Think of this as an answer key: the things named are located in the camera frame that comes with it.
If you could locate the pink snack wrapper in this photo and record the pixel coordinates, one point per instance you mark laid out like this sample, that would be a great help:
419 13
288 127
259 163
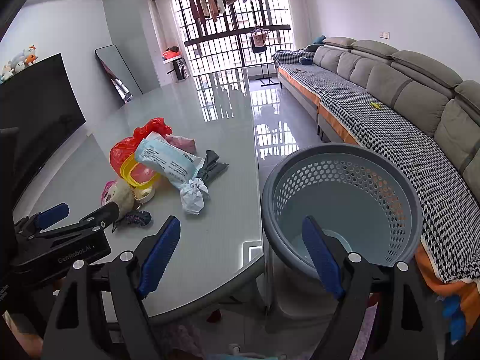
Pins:
183 143

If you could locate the yellow toy on sofa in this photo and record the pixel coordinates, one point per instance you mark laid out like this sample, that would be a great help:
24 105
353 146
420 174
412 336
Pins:
376 105

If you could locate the houndstooth sofa cover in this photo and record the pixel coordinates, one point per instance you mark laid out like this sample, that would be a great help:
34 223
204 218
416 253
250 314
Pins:
450 235

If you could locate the red plastic bag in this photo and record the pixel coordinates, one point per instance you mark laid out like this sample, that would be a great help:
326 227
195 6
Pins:
126 147

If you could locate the black television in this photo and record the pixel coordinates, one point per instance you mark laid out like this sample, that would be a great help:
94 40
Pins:
40 102

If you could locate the white round container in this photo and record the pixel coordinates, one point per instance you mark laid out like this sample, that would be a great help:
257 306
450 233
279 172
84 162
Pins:
143 195

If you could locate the row of plush toys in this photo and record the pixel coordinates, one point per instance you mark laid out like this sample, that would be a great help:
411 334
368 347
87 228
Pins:
23 60

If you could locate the blue cushion on sofa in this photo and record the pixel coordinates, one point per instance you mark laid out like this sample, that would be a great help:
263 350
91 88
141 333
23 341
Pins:
305 61

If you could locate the white paper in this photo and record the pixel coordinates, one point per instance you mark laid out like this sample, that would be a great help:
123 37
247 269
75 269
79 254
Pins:
193 194

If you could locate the small side table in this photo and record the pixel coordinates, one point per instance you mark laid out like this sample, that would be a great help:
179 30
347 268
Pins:
172 57

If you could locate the light blue wipes packet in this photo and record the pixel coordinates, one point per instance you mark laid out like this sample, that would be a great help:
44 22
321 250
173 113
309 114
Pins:
175 164

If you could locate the pink plastic shuttlecock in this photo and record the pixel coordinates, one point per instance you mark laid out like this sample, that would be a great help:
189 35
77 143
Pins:
105 194

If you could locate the black window grille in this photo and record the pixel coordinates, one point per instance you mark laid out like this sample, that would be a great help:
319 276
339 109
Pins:
226 44

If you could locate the clothes drying rack stand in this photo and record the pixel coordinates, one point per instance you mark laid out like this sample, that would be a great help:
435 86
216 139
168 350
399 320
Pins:
259 46

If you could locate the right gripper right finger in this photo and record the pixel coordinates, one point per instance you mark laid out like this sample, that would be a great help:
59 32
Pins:
401 326

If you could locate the leaning floor mirror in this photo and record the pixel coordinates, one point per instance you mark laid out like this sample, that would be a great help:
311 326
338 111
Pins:
118 73

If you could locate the beige sloth plush toy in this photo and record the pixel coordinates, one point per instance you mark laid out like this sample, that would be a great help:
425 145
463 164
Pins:
123 196

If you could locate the dark grey cloth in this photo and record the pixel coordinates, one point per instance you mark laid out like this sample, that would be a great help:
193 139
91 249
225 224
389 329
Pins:
211 168

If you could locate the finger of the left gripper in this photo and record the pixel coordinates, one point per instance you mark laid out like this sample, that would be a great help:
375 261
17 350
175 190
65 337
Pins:
101 218
31 225

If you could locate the grey perforated trash basket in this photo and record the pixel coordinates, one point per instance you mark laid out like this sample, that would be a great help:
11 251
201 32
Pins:
358 197

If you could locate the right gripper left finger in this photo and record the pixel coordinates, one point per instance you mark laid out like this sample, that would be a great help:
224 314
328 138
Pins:
99 312

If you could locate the grey sectional sofa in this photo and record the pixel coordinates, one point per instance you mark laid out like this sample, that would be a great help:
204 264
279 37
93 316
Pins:
424 91

